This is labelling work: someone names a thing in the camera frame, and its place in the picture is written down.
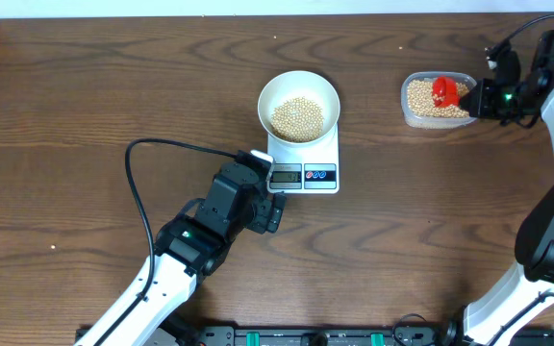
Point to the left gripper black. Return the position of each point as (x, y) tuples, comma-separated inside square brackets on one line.
[(267, 212)]

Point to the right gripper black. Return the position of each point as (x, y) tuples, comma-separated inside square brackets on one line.
[(482, 107)]

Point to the red measuring scoop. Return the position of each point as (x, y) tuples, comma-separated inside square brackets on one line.
[(445, 92)]

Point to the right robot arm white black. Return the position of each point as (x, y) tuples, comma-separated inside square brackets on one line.
[(527, 288)]

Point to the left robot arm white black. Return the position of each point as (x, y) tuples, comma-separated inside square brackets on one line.
[(190, 247)]

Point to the white digital kitchen scale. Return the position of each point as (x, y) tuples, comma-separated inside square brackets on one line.
[(306, 168)]

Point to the soybeans in bowl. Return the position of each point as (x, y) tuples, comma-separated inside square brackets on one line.
[(298, 120)]

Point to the white bowl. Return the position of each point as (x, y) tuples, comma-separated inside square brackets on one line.
[(299, 83)]

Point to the soybeans pile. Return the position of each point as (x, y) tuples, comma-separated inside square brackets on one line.
[(420, 102)]

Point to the clear plastic container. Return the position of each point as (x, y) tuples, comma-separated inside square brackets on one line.
[(464, 82)]

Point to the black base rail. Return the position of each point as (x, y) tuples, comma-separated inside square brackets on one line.
[(229, 336)]

